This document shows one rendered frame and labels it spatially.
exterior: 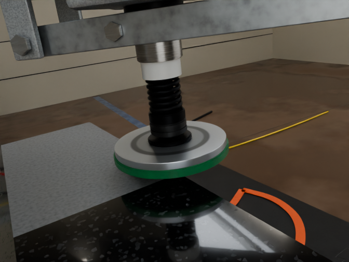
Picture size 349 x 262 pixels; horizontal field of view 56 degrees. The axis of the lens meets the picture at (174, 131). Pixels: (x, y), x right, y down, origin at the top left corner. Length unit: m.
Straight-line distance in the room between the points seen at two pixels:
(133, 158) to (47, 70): 4.78
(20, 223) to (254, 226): 0.35
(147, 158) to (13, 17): 0.31
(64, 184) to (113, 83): 4.91
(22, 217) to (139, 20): 0.36
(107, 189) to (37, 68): 4.73
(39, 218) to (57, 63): 4.79
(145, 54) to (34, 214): 0.32
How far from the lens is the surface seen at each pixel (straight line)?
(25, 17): 0.59
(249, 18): 0.50
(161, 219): 0.50
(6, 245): 0.57
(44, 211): 0.59
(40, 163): 0.79
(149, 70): 0.56
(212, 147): 0.57
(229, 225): 0.47
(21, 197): 0.67
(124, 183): 0.61
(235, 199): 2.04
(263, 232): 0.46
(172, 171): 0.53
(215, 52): 6.37
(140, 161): 0.55
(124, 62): 5.56
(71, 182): 0.66
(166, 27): 0.52
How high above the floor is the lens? 1.11
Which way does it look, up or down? 20 degrees down
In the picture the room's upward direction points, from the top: 7 degrees counter-clockwise
